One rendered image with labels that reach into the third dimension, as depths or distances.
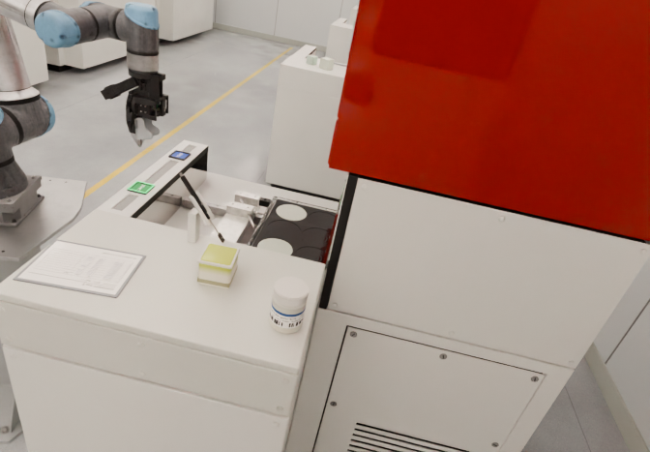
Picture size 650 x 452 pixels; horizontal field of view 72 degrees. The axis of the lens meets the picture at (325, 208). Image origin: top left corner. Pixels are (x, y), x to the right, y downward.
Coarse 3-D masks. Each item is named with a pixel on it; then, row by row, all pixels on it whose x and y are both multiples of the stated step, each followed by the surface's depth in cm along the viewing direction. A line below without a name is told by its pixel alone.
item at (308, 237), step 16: (272, 208) 146; (304, 208) 150; (272, 224) 138; (288, 224) 140; (304, 224) 141; (320, 224) 143; (256, 240) 129; (288, 240) 132; (304, 240) 133; (320, 240) 135; (304, 256) 126; (320, 256) 128
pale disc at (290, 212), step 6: (288, 204) 150; (282, 210) 146; (288, 210) 147; (294, 210) 147; (300, 210) 148; (282, 216) 143; (288, 216) 144; (294, 216) 144; (300, 216) 145; (306, 216) 146
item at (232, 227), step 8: (256, 208) 148; (224, 216) 141; (232, 216) 141; (240, 216) 142; (224, 224) 137; (232, 224) 138; (240, 224) 138; (248, 224) 140; (216, 232) 132; (224, 232) 133; (232, 232) 134; (240, 232) 134; (232, 240) 130; (240, 240) 135
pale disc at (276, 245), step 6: (264, 240) 130; (270, 240) 130; (276, 240) 131; (282, 240) 131; (258, 246) 127; (264, 246) 127; (270, 246) 128; (276, 246) 128; (282, 246) 129; (288, 246) 129; (276, 252) 126; (282, 252) 126; (288, 252) 127
